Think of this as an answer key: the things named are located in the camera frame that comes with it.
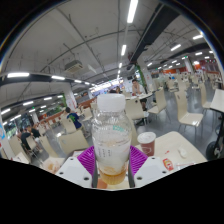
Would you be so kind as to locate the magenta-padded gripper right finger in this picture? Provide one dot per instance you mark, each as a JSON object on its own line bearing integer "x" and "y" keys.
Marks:
{"x": 150, "y": 170}

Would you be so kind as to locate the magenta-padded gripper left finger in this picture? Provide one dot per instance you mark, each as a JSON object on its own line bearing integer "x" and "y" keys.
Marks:
{"x": 73, "y": 170}

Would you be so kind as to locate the clear bottle with amber drink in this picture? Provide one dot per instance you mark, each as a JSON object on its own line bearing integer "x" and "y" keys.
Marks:
{"x": 111, "y": 140}

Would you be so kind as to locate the small red sauce packet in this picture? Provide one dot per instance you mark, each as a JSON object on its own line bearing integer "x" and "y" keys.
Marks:
{"x": 168, "y": 164}

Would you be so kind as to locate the printed paper tray liner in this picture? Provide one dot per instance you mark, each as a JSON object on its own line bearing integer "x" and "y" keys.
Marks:
{"x": 51, "y": 165}

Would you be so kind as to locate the red paper cup white lid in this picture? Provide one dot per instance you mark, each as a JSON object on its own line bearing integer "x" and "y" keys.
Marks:
{"x": 147, "y": 145}

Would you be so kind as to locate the crumpled white tissue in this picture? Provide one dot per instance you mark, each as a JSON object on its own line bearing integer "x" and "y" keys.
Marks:
{"x": 182, "y": 152}

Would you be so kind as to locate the person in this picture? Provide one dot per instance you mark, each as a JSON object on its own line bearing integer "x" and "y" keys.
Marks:
{"x": 36, "y": 132}
{"x": 74, "y": 118}
{"x": 25, "y": 140}
{"x": 137, "y": 88}
{"x": 115, "y": 90}

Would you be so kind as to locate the group of beige chairs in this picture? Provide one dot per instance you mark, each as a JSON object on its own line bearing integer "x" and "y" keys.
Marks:
{"x": 186, "y": 110}

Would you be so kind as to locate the white neighbouring table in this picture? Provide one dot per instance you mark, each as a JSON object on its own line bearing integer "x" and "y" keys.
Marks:
{"x": 218, "y": 100}

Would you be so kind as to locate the ceiling air conditioner unit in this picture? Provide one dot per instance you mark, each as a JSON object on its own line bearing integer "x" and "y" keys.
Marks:
{"x": 73, "y": 66}

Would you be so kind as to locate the group of ceiling lights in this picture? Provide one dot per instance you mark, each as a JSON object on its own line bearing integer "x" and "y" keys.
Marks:
{"x": 132, "y": 10}

